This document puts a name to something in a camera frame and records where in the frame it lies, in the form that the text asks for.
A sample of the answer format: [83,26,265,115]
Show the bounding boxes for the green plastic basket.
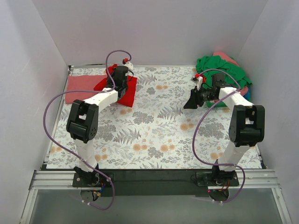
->
[205,98,235,109]

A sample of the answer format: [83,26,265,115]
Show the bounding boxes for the green crumpled t shirt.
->
[195,56,252,89]

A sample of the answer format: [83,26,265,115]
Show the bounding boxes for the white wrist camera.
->
[191,73,206,90]
[122,58,134,70]

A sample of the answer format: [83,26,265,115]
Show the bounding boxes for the blue crumpled garment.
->
[243,88,251,101]

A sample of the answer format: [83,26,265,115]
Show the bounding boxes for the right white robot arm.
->
[184,73,265,186]

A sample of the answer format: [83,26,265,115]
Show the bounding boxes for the folded pink t shirt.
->
[65,75,107,104]

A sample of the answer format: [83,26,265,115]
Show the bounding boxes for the pink crumpled t shirt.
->
[213,51,249,97]

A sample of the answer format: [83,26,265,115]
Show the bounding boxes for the red t shirt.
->
[93,65,138,108]

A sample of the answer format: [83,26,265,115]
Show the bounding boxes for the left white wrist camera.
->
[122,58,134,70]

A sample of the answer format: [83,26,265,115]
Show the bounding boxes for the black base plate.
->
[72,169,240,197]

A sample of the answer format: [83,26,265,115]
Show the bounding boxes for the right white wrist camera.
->
[191,73,206,90]

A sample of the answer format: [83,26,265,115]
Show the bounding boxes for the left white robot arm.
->
[66,62,133,187]

